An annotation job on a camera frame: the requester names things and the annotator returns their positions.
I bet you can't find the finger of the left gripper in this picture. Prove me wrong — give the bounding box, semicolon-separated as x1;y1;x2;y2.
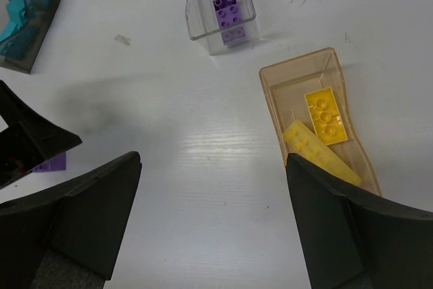
1;82;82;187

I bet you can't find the purple rounded lego brick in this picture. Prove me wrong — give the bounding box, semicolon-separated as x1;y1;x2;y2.
32;152;66;173

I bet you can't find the clear plastic container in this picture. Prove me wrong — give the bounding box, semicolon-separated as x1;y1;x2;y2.
185;0;260;55

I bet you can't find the small teal lego cube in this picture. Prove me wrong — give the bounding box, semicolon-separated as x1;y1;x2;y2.
1;0;33;41

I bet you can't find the small yellow lego brick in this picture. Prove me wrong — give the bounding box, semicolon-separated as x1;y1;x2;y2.
304;87;348;146

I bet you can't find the dark smoky plastic container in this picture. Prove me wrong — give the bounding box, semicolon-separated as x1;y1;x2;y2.
1;0;61;74

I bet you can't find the teal rectangular lego brick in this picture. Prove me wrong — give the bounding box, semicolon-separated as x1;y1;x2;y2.
1;26;37;60

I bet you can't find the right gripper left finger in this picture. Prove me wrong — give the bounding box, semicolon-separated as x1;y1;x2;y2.
1;152;141;288

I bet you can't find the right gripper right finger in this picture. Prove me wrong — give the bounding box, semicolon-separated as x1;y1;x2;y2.
286;154;432;288

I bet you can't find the orange tinted plastic container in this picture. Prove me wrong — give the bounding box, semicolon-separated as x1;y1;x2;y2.
259;47;381;196

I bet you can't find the long yellow lego plate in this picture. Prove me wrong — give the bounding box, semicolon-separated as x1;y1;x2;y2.
283;120;361;185

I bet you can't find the dark purple lego plate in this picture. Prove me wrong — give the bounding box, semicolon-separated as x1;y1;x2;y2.
213;0;246;46

